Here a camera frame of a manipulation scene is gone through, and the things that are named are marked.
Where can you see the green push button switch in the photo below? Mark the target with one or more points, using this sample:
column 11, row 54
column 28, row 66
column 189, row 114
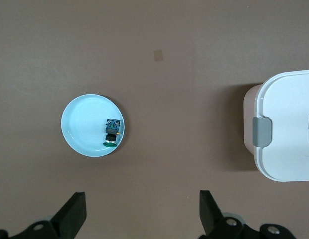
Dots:
column 112, row 132

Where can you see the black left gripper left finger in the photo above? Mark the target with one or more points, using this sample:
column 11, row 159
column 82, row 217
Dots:
column 69, row 216

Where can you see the white lidded box grey latches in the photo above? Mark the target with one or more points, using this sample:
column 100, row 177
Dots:
column 286, row 124

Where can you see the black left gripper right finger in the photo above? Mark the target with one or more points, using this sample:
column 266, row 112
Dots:
column 211, row 219

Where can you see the light blue round plate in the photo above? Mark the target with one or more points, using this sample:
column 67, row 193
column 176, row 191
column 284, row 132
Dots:
column 84, row 124

